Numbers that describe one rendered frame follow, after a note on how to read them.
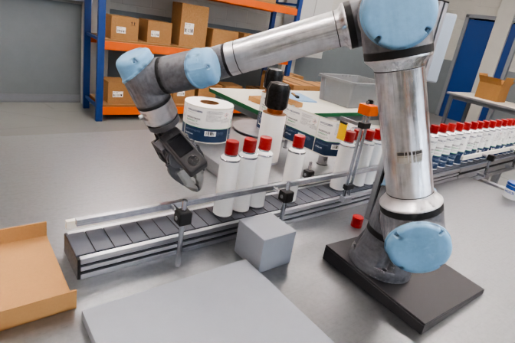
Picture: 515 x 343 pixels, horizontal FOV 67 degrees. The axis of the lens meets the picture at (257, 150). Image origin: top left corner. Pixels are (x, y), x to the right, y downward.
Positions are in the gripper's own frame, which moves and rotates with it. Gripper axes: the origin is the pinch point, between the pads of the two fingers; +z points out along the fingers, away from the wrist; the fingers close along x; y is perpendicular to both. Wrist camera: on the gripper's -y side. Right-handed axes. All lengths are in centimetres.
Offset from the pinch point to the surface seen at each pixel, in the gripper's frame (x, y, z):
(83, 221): 24.4, -4.3, -13.0
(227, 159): -9.1, -1.7, -3.5
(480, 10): -767, 313, 294
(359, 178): -52, -2, 36
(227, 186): -6.2, -2.5, 2.9
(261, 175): -16.7, -1.6, 7.7
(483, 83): -517, 177, 294
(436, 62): -73, -17, -1
